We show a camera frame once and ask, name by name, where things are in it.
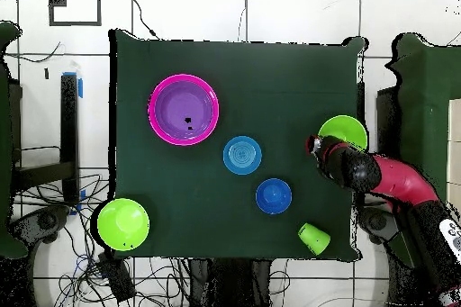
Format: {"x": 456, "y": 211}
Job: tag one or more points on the green plastic bowl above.
{"x": 123, "y": 224}
{"x": 342, "y": 128}

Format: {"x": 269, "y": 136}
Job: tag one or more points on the green plastic cup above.
{"x": 315, "y": 239}

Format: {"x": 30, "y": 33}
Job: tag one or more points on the purple plastic bowl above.
{"x": 180, "y": 105}

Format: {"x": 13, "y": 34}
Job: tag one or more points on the pink plastic bowl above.
{"x": 153, "y": 119}

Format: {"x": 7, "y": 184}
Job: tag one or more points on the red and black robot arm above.
{"x": 403, "y": 177}

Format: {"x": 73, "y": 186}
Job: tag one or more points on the dark blue plastic bowl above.
{"x": 273, "y": 197}

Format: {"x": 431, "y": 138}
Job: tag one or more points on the light blue plastic bowl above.
{"x": 242, "y": 155}

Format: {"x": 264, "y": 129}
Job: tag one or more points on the dark green table cloth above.
{"x": 270, "y": 80}

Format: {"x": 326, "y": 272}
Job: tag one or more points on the green cloth side table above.
{"x": 421, "y": 98}
{"x": 4, "y": 141}

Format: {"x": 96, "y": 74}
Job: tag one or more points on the beige boxes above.
{"x": 455, "y": 134}

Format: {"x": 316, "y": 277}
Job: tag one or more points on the black power adapter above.
{"x": 117, "y": 278}

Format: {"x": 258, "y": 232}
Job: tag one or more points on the black pedestal leg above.
{"x": 376, "y": 222}
{"x": 47, "y": 220}

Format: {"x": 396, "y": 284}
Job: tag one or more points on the black upright post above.
{"x": 70, "y": 123}

